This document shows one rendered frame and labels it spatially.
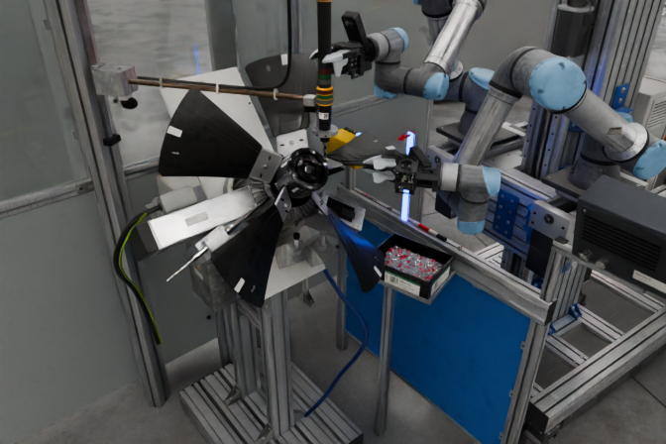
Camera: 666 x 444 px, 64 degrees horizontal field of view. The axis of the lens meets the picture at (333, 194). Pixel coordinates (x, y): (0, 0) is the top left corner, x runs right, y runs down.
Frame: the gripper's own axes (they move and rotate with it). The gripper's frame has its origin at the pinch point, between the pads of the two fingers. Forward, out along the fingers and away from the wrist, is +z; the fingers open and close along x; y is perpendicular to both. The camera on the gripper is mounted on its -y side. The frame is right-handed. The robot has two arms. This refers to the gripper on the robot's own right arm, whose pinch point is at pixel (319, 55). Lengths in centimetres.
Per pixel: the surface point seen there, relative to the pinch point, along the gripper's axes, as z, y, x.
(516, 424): -26, 113, -60
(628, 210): -21, 25, -72
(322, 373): -27, 149, 23
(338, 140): -38, 42, 25
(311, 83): -7.0, 10.6, 9.2
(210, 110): 23.9, 10.8, 14.1
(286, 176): 14.1, 27.6, -1.2
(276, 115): 2.6, 18.2, 13.8
